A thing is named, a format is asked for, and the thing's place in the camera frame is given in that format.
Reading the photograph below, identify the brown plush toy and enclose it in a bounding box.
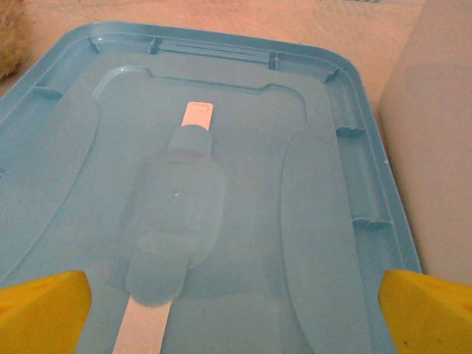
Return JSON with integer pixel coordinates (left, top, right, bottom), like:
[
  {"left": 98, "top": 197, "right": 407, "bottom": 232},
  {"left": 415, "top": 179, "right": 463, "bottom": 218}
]
[{"left": 0, "top": 0, "right": 36, "bottom": 80}]

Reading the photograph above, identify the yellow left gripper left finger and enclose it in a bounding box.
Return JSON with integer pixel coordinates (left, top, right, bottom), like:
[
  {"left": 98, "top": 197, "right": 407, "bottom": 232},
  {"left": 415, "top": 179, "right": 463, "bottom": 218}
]
[{"left": 0, "top": 270, "right": 92, "bottom": 354}]

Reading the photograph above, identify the blue plastic box lid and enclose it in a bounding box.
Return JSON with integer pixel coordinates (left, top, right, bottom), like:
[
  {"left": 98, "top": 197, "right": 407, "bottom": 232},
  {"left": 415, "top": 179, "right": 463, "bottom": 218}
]
[{"left": 0, "top": 22, "right": 423, "bottom": 354}]

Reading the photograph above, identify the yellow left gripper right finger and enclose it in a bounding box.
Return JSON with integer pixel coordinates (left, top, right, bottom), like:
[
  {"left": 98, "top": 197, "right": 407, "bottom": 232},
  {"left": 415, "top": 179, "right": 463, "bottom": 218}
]
[{"left": 378, "top": 268, "right": 472, "bottom": 354}]

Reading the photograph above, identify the translucent white storage box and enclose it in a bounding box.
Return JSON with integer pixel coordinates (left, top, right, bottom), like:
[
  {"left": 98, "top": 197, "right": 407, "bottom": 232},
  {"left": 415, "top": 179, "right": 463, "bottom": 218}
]
[{"left": 378, "top": 0, "right": 472, "bottom": 285}]

